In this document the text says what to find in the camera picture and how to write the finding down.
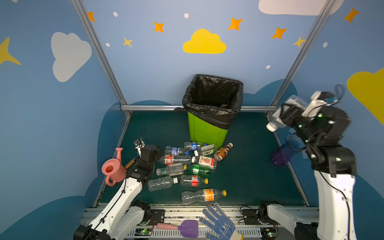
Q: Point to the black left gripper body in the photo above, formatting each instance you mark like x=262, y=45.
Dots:
x=151, y=151

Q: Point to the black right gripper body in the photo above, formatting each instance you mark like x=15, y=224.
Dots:
x=288, y=113

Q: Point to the square bottle white cap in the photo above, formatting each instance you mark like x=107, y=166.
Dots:
x=282, y=113

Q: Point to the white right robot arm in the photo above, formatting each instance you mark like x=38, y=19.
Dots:
x=334, y=169

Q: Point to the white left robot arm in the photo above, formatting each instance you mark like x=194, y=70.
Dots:
x=123, y=213

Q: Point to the green plastic bin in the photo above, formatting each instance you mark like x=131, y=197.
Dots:
x=203, y=132

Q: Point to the black bin liner bag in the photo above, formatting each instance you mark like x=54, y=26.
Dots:
x=213, y=99

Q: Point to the blue plastic toy rake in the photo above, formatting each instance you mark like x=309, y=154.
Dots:
x=130, y=163

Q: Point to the blue label water bottle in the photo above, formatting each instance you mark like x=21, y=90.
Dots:
x=176, y=151

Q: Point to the clear bottle red cap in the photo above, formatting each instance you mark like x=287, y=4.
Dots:
x=170, y=159

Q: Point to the purple plastic vase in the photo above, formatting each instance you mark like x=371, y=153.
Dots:
x=282, y=156

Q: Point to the clear bottle white cap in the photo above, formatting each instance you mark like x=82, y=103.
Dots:
x=162, y=183

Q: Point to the pink toy watering can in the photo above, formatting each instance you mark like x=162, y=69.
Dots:
x=114, y=170

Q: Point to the blue label bottle behind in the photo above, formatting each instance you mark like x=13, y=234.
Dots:
x=193, y=145

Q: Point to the clear bottle yellow cap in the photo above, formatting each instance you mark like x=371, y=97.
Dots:
x=192, y=181

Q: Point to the green bottle yellow cap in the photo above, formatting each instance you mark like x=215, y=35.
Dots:
x=198, y=170

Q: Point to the green label square bottle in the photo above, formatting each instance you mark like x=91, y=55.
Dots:
x=207, y=150

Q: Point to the red label juice bottle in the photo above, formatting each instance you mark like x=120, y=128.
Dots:
x=205, y=161

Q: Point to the clear bottle orange label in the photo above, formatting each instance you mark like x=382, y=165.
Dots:
x=204, y=195

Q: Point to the brown sauce bottle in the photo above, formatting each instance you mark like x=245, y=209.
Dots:
x=223, y=152

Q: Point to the purple toy shovel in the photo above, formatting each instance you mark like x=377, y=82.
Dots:
x=188, y=228

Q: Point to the blue dotted work glove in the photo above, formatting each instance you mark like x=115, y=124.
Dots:
x=216, y=220

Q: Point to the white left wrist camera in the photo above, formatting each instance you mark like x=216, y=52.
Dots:
x=139, y=143

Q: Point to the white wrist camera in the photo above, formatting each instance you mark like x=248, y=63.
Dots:
x=139, y=143
x=318, y=100

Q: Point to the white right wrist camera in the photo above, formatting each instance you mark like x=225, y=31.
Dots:
x=318, y=100

